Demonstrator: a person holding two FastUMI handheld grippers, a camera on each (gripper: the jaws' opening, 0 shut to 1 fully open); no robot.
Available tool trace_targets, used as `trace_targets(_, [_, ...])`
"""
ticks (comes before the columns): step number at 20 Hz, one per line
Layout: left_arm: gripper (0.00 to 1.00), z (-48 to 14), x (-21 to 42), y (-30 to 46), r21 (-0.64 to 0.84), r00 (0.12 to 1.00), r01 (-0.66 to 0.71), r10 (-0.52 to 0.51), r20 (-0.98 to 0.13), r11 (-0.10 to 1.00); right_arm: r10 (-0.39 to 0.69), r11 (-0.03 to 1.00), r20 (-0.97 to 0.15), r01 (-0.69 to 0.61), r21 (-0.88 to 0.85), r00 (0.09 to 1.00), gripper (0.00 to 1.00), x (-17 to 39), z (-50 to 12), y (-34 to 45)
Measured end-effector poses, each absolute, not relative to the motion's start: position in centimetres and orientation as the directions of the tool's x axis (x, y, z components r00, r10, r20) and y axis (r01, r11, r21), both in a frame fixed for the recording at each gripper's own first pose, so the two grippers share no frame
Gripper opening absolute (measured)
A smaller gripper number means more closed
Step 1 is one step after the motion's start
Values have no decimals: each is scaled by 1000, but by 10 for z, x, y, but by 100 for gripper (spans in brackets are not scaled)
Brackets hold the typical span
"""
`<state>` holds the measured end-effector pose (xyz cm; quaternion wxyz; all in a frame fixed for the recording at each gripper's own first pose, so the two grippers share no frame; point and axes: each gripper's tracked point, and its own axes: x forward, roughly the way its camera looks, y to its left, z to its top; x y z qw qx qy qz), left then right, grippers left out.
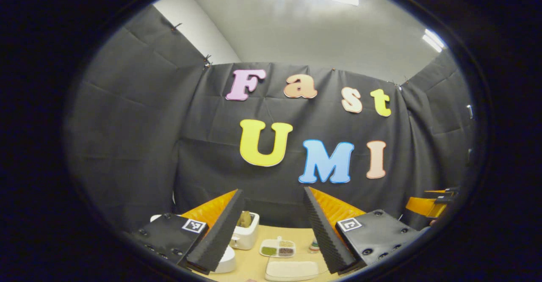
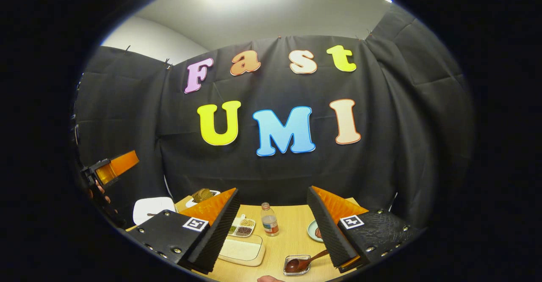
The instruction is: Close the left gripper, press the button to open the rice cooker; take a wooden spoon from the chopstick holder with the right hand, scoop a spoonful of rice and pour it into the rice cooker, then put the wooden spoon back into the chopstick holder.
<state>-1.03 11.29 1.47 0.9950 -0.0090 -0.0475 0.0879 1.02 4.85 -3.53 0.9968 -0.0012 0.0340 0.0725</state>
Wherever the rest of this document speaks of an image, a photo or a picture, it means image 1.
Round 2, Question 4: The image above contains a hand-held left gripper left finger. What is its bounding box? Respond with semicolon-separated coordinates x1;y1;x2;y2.
126;188;246;274

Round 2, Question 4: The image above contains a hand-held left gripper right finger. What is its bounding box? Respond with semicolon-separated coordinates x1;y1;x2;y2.
302;185;424;274

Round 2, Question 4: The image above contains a white rice cooker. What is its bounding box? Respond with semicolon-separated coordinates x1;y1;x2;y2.
150;214;237;274

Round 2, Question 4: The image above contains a cream box of white rice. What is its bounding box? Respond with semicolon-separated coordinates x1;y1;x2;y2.
265;260;320;282

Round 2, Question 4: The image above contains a white toaster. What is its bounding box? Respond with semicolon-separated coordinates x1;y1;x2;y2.
230;212;260;251

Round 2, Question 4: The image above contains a white divided bean dish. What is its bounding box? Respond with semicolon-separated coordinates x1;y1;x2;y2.
259;237;296;258

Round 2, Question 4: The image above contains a black backdrop cloth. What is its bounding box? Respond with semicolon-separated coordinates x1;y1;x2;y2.
66;5;477;232

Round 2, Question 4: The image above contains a small ceiling light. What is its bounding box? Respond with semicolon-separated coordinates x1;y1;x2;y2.
422;28;446;53

